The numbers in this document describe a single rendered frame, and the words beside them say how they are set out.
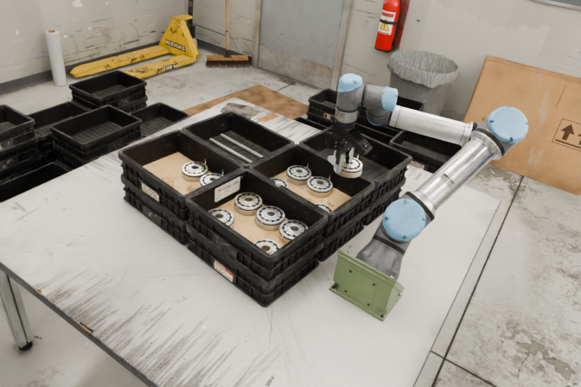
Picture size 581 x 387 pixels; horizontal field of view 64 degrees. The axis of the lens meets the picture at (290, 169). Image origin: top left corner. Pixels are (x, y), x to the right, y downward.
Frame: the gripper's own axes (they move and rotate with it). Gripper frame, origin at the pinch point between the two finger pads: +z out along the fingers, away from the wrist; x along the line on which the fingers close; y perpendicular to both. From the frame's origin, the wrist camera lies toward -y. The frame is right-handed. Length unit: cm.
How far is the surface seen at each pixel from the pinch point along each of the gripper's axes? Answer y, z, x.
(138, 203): 58, 22, 52
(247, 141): 58, 18, -6
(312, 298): -17.3, 27.4, 34.2
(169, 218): 39, 18, 50
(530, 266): -56, 112, -135
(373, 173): 4.6, 19.7, -30.3
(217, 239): 13, 11, 49
